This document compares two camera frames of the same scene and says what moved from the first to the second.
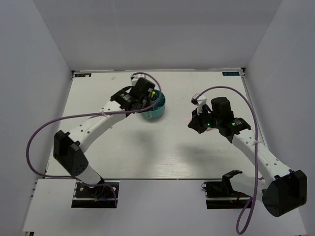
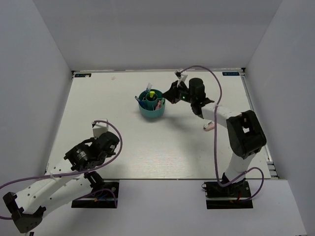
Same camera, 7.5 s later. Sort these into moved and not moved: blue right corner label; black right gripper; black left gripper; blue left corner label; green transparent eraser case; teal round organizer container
Moved: black right gripper; green transparent eraser case; black left gripper
Not moved: blue left corner label; blue right corner label; teal round organizer container
